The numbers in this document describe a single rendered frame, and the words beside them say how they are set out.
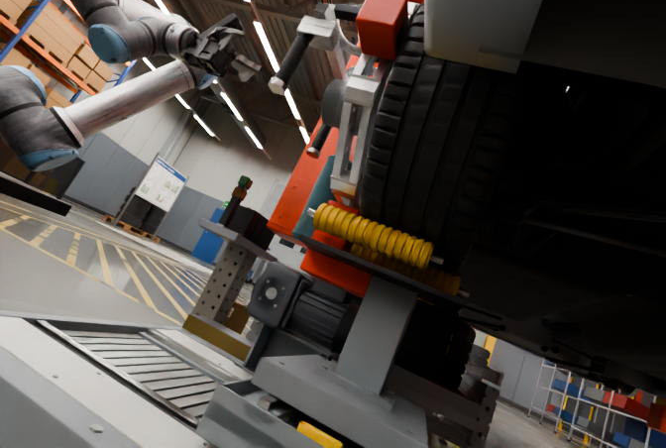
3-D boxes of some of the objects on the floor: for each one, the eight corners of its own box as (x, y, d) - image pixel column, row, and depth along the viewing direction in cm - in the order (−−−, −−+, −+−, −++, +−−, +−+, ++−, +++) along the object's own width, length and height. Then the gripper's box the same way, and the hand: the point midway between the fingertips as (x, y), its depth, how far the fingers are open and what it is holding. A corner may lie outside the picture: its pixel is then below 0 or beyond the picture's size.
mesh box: (20, 187, 697) (52, 142, 722) (-27, 165, 731) (6, 122, 755) (59, 203, 779) (86, 162, 803) (16, 182, 812) (44, 144, 837)
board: (121, 230, 853) (166, 155, 902) (104, 222, 866) (150, 148, 915) (159, 245, 992) (196, 179, 1042) (144, 238, 1005) (181, 173, 1055)
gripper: (200, 82, 109) (259, 99, 103) (159, 32, 92) (227, 49, 85) (215, 58, 111) (274, 73, 105) (177, 5, 94) (245, 19, 88)
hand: (258, 54), depth 96 cm, fingers open, 14 cm apart
